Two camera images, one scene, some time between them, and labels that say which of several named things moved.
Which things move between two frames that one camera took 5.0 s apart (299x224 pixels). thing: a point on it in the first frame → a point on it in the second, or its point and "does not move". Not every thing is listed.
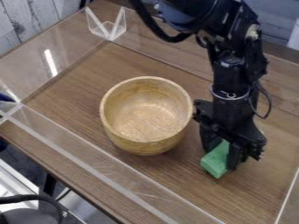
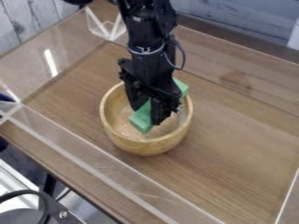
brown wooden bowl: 146,114 does not move
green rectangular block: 215,161 → 142,117
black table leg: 49,185 does not move
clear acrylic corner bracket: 107,30 does not move
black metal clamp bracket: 52,213 does not move
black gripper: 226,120 → 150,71
